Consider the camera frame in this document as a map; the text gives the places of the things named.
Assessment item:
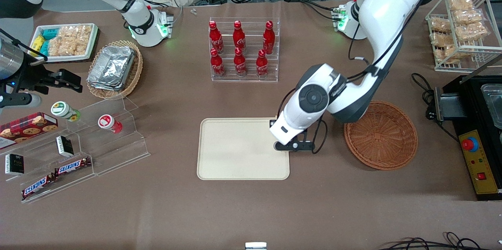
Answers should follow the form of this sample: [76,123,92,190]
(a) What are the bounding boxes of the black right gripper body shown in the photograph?
[12,60,60,94]

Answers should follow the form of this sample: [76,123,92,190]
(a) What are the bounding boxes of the cream plastic serving tray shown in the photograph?
[197,118,291,181]

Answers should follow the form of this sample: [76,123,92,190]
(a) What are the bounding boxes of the white rectangular snack tray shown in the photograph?
[27,23,100,63]

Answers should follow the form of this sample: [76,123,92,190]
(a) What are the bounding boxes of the light wicker oval basket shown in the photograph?
[86,40,144,99]

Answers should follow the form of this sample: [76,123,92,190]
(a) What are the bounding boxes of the brown round wicker basket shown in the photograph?
[344,100,418,171]

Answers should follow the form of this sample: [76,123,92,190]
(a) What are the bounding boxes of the green sunflower lid cup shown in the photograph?
[51,101,81,122]

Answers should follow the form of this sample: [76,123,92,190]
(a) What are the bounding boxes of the foil container with foil lid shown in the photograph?
[87,79,130,90]
[87,45,136,86]

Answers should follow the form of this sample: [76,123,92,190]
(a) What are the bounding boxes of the rice cracker bag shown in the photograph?
[59,25,93,42]
[47,38,74,57]
[73,39,93,56]

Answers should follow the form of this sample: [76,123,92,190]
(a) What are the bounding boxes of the red tartan cookie box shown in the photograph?
[0,112,59,149]

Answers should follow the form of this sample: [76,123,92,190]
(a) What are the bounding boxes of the red lid yogurt cup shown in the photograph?
[98,114,123,134]

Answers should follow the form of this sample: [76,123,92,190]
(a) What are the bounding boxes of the small black chocolate box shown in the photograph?
[56,135,75,157]
[5,154,25,175]

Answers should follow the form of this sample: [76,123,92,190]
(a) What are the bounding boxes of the clear acrylic bottle rack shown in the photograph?
[209,17,281,83]

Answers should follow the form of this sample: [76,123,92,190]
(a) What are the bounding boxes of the red Coca-Cola bottle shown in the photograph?
[262,20,276,55]
[233,20,247,51]
[210,48,226,78]
[234,47,248,77]
[256,49,269,79]
[209,20,224,54]

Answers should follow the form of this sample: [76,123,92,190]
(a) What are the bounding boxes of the clear acrylic stepped display stand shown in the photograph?
[0,95,150,203]

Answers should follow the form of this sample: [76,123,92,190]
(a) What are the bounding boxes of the Snickers chocolate bar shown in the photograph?
[22,174,58,200]
[56,157,92,176]

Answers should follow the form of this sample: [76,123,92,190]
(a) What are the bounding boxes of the black heating machine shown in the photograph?
[433,74,502,202]

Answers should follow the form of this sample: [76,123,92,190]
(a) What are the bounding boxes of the fried snack bag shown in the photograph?
[429,17,452,33]
[453,8,486,25]
[455,22,489,41]
[442,44,472,64]
[449,0,474,11]
[431,32,456,47]

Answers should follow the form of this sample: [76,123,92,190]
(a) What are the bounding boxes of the yellow emergency stop panel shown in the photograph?
[458,130,501,196]

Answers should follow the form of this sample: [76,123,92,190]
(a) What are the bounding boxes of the clear plastic container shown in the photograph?
[480,83,502,130]

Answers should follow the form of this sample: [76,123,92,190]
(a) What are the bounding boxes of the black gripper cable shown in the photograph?
[312,119,329,155]

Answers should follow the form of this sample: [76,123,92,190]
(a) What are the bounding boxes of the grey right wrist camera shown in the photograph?
[0,93,42,115]

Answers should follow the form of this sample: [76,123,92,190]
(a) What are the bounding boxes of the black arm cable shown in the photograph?
[347,15,406,84]

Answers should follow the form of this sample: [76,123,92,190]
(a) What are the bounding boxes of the black machine cable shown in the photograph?
[411,72,460,143]

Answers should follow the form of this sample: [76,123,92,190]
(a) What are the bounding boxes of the black floor cables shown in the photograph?
[377,232,491,250]

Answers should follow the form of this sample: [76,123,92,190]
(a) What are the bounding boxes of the white wire rack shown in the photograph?
[425,0,502,73]

